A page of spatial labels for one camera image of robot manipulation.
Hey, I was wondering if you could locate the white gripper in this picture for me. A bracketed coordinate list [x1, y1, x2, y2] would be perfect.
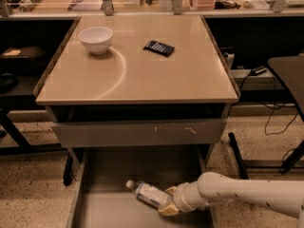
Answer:
[158, 182, 198, 217]

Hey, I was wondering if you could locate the clear plastic water bottle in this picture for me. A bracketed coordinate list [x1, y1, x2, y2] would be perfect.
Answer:
[126, 180, 172, 209]

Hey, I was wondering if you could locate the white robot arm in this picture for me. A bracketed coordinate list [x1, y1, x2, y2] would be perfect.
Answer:
[158, 172, 304, 228]

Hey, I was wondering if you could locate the closed grey top drawer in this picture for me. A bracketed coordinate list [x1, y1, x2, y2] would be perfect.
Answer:
[52, 119, 226, 148]

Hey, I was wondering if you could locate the open grey middle drawer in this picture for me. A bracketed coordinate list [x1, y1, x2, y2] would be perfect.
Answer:
[66, 146, 216, 228]

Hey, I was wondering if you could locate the grey drawer cabinet counter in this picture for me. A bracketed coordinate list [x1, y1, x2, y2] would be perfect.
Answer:
[32, 14, 241, 165]

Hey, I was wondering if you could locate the black table leg right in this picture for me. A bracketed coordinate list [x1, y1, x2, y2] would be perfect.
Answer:
[228, 132, 249, 180]

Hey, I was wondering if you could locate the black table leg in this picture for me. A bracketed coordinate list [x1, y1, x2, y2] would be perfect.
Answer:
[228, 132, 249, 180]
[0, 108, 63, 156]

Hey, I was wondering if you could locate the black power adapter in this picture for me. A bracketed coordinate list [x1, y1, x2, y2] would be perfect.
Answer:
[250, 66, 267, 76]

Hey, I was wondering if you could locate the black table leg left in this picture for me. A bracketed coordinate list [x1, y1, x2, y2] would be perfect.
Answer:
[0, 108, 63, 156]

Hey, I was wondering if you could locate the white ceramic bowl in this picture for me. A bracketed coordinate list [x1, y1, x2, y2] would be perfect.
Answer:
[78, 27, 113, 55]

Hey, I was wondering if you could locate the black floor cable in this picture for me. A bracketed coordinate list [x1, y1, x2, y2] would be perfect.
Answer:
[259, 100, 300, 136]

